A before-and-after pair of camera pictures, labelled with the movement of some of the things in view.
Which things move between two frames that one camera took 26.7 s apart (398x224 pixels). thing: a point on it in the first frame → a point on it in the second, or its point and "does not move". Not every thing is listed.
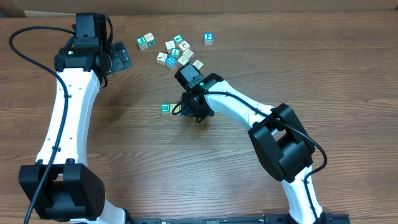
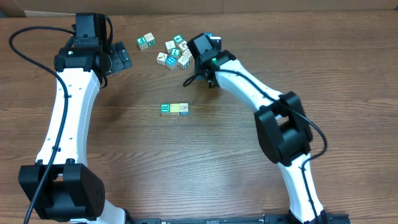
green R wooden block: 165,109 does not move
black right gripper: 189,111 → 199,65
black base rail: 327,218 does not move
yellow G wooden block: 177,109 does not move
